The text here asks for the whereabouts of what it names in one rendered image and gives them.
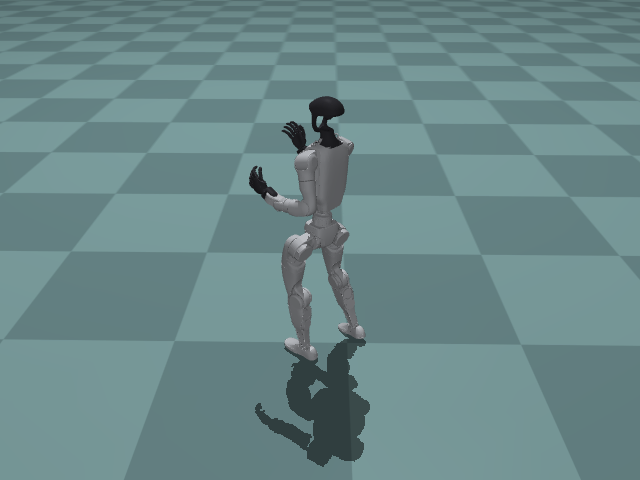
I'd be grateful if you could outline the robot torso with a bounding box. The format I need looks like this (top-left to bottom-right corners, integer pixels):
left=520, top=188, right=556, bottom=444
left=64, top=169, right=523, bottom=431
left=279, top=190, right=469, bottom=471
left=304, top=133, right=349, bottom=250

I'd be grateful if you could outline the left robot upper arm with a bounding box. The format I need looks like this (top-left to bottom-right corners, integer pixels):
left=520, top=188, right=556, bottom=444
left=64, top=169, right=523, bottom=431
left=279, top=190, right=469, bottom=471
left=294, top=150, right=318, bottom=217

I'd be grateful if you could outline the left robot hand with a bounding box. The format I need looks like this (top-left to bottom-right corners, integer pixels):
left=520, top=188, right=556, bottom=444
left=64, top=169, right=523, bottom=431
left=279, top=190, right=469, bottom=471
left=249, top=166, right=278, bottom=200

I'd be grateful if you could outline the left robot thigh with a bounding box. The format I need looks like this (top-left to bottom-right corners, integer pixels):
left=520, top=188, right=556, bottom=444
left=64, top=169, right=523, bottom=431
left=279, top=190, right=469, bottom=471
left=281, top=232, right=315, bottom=308

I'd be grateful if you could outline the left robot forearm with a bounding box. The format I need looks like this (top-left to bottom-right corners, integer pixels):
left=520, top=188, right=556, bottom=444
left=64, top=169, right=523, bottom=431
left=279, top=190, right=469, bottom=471
left=265, top=192, right=309, bottom=217

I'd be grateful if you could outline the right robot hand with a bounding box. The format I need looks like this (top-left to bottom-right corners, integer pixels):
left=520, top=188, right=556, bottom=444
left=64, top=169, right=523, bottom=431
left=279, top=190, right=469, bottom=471
left=282, top=121, right=308, bottom=155

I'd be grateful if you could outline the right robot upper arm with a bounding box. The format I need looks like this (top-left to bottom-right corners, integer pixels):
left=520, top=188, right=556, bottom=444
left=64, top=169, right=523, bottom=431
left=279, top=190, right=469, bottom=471
left=339, top=136, right=354, bottom=156

